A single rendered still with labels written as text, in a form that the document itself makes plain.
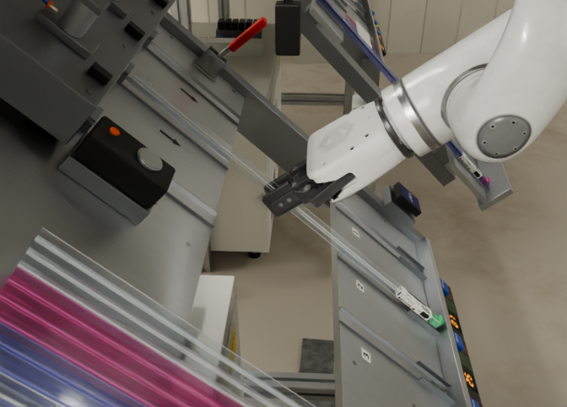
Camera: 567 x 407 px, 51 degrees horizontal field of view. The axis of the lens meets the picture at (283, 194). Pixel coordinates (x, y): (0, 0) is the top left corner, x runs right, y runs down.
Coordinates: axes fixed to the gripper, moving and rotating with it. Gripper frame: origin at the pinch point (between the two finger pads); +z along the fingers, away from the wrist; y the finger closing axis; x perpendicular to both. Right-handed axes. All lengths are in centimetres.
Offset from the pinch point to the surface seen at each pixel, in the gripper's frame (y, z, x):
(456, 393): 11.1, -4.8, 29.4
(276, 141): -19.1, 3.6, 1.3
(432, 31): -309, -14, 110
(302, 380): -24, 35, 51
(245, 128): -19.1, 5.9, -2.9
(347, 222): -8.7, -0.7, 13.2
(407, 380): 13.3, -2.2, 21.7
